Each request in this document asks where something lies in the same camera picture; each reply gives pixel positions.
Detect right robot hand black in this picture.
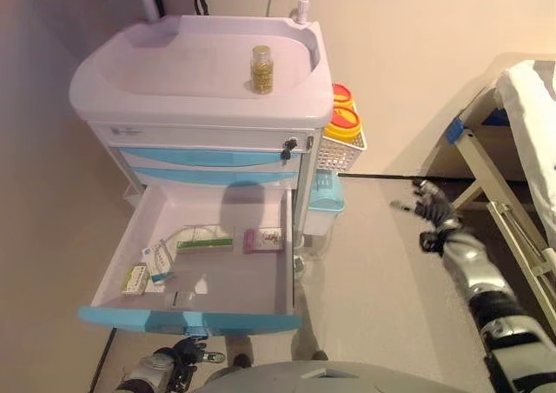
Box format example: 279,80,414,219
389,179,458,230

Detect left robot hand black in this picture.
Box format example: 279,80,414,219
173,336,227,369

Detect blue front cart drawer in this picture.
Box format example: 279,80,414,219
76,183,303,337
116,146,301,169
129,166,301,188

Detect clear bottle yellow capsules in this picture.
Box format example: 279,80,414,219
248,44,276,96

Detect small green white medicine box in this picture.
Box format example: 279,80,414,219
120,263,150,296

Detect blue white medicine box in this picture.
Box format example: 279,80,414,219
141,238,176,286

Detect pink medicine box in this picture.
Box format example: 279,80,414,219
242,227,283,254

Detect small white wrapped item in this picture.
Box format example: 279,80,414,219
164,291,197,311

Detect light blue waste bin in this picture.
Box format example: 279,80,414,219
307,168,348,216

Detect green white flat packet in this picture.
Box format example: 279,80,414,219
175,223,236,254

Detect clear thin tubing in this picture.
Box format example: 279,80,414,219
163,223,196,249

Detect clear plastic side bin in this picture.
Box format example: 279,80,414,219
303,211,338,238

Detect yellow sharps container red lid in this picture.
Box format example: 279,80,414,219
324,105,364,142
331,82,354,108

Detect grey robot body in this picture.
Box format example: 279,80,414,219
195,348,470,393

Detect black keys in lock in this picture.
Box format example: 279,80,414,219
280,137,301,166

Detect metal IV pole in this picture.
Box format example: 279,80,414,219
290,0,312,25

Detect white medical cart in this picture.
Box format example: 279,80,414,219
68,14,335,273

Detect white wire side basket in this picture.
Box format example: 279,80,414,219
315,125,370,174

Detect hospital bed white frame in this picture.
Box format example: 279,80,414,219
418,59,556,338

